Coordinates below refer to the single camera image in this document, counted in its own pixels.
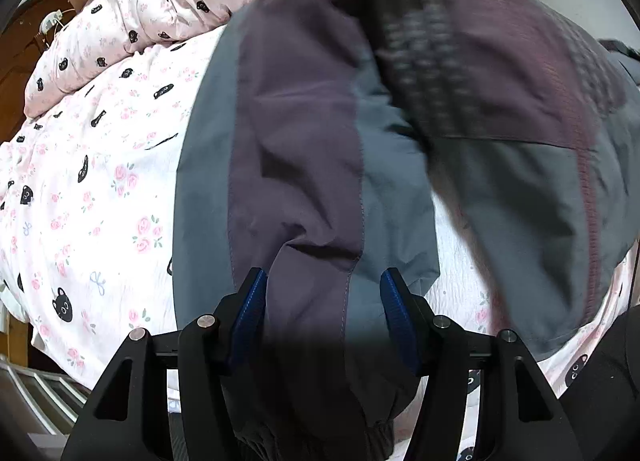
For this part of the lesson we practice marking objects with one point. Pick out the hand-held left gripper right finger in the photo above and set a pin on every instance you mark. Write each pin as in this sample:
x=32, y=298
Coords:
x=397, y=311

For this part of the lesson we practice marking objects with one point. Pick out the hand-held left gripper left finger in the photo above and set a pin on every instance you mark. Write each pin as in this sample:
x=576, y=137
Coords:
x=252, y=301

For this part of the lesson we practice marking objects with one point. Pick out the purple grey hooded jacket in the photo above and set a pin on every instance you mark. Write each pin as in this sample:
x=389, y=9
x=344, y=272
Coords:
x=300, y=141

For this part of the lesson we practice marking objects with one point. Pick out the pink floral cat bed sheet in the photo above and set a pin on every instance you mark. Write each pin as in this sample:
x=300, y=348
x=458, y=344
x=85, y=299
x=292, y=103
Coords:
x=100, y=166

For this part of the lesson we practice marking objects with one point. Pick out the white bedside rack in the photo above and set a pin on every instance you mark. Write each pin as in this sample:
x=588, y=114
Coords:
x=40, y=391

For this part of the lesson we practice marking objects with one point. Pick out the white charger plug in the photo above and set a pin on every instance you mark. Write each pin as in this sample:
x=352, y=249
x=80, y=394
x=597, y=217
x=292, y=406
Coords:
x=50, y=21

